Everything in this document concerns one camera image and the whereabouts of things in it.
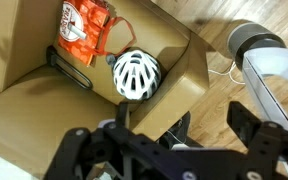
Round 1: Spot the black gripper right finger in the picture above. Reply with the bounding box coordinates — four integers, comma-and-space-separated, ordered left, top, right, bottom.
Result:
226, 101, 288, 180

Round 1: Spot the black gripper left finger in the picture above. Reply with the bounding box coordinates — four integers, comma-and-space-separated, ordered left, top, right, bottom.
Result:
43, 102, 198, 180

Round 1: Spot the white vented bicycle helmet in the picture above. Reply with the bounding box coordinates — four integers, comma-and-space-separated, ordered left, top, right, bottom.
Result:
105, 49, 162, 101

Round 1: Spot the cardboard box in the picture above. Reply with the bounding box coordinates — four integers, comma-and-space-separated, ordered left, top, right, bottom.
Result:
0, 0, 212, 180

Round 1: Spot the black bicycle U-lock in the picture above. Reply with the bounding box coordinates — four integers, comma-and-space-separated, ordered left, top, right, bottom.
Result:
45, 44, 94, 91

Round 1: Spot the black shoe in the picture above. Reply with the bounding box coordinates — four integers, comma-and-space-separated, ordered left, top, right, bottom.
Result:
158, 111, 193, 151

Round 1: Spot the orange printed shopping bag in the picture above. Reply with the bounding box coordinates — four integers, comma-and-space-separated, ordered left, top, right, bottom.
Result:
57, 0, 137, 67

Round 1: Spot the white cylindrical tube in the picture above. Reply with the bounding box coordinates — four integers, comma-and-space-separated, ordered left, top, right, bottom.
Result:
67, 23, 89, 41

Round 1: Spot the white floor cable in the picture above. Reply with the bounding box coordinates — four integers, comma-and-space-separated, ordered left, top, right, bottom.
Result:
207, 61, 247, 86

